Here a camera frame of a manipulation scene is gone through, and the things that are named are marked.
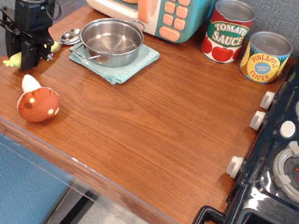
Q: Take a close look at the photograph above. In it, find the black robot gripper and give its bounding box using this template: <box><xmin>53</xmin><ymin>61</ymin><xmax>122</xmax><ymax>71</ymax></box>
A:
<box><xmin>0</xmin><ymin>0</ymin><xmax>60</xmax><ymax>70</ymax></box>

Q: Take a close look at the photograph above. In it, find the spoon with yellow-green handle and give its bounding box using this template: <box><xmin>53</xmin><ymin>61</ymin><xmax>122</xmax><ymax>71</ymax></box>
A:
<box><xmin>3</xmin><ymin>28</ymin><xmax>81</xmax><ymax>69</ymax></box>

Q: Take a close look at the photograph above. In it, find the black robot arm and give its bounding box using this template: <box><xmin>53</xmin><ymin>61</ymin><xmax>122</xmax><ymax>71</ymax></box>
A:
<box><xmin>0</xmin><ymin>0</ymin><xmax>61</xmax><ymax>70</ymax></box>

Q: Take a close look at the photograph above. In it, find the light teal cloth napkin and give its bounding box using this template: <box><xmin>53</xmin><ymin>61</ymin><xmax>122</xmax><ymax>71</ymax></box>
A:
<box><xmin>69</xmin><ymin>42</ymin><xmax>160</xmax><ymax>85</ymax></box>

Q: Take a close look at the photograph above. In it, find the brown plush mushroom toy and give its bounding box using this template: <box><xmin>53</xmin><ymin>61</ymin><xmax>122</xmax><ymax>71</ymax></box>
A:
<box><xmin>17</xmin><ymin>74</ymin><xmax>61</xmax><ymax>123</ymax></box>

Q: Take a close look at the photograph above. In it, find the small stainless steel pan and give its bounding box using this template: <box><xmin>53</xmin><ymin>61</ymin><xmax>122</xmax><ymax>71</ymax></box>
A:
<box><xmin>74</xmin><ymin>18</ymin><xmax>145</xmax><ymax>68</ymax></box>

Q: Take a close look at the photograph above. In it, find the teal toy microwave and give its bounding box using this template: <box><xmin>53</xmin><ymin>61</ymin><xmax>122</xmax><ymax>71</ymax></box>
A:
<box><xmin>86</xmin><ymin>0</ymin><xmax>215</xmax><ymax>43</ymax></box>

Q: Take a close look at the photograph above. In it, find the tomato sauce can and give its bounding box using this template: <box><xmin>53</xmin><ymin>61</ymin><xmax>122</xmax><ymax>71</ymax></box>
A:
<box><xmin>202</xmin><ymin>0</ymin><xmax>256</xmax><ymax>64</ymax></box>

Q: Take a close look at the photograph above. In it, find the white stove knob lower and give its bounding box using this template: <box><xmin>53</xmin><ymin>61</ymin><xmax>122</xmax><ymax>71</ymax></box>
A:
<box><xmin>226</xmin><ymin>156</ymin><xmax>244</xmax><ymax>179</ymax></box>

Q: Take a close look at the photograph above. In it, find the white stove knob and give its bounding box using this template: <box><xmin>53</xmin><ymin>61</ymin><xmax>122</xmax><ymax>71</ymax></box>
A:
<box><xmin>249</xmin><ymin>111</ymin><xmax>266</xmax><ymax>131</ymax></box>
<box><xmin>226</xmin><ymin>156</ymin><xmax>244</xmax><ymax>179</ymax></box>
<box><xmin>260</xmin><ymin>91</ymin><xmax>276</xmax><ymax>110</ymax></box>

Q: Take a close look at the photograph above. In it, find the pineapple slices can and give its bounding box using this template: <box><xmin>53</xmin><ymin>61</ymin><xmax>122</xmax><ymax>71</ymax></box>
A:
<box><xmin>239</xmin><ymin>31</ymin><xmax>293</xmax><ymax>84</ymax></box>

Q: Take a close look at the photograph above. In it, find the white stove knob middle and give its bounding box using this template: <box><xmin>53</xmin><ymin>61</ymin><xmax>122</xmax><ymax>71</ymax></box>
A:
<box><xmin>249</xmin><ymin>111</ymin><xmax>266</xmax><ymax>131</ymax></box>

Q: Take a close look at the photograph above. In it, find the white stove knob upper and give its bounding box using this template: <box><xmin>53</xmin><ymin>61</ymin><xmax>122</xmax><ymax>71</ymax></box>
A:
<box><xmin>260</xmin><ymin>91</ymin><xmax>276</xmax><ymax>110</ymax></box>

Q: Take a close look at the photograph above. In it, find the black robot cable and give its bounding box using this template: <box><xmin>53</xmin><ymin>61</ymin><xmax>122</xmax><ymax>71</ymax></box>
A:
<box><xmin>43</xmin><ymin>0</ymin><xmax>63</xmax><ymax>22</ymax></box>

